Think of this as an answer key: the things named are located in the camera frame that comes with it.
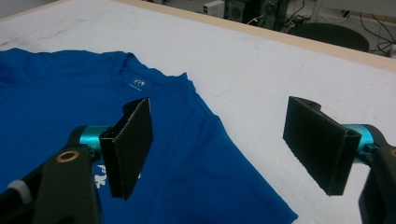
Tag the blue T-shirt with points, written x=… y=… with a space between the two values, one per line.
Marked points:
x=186 y=155

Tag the black computer tower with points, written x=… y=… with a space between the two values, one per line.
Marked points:
x=274 y=14
x=235 y=11

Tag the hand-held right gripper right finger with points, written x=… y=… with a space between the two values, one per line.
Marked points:
x=317 y=143

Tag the white power supply box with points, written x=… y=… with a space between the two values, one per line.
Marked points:
x=214 y=7

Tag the black round stool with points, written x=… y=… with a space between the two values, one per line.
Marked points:
x=330 y=35

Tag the white felt mat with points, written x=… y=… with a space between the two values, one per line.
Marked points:
x=249 y=77

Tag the light wooden table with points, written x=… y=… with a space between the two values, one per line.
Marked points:
x=311 y=44

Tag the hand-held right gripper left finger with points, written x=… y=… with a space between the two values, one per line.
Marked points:
x=130 y=146

